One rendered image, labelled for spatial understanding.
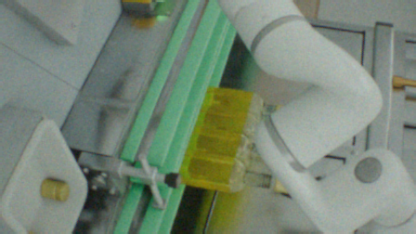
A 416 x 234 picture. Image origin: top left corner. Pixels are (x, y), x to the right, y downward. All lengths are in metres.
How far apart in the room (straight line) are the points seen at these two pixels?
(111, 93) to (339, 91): 0.53
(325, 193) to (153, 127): 0.41
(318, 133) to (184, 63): 0.49
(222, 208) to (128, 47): 0.40
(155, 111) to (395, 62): 0.75
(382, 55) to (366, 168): 0.82
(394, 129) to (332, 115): 0.71
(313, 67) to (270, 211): 0.60
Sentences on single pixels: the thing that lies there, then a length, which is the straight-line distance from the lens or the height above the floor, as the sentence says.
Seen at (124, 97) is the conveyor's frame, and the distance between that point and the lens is 1.01.
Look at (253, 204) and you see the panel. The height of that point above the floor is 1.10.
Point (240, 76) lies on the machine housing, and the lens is 1.43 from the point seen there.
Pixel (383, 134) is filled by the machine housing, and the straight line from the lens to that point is 1.29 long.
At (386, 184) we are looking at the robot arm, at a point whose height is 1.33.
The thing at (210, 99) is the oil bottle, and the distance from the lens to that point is 1.14.
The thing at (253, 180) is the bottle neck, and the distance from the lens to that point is 1.03.
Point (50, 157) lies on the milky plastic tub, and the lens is 0.89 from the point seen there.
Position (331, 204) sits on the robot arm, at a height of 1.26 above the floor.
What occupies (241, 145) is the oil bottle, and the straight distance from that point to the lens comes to 1.06.
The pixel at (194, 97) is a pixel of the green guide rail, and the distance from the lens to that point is 1.10.
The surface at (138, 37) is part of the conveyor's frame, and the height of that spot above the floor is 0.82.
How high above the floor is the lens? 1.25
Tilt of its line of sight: 13 degrees down
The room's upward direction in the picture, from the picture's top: 99 degrees clockwise
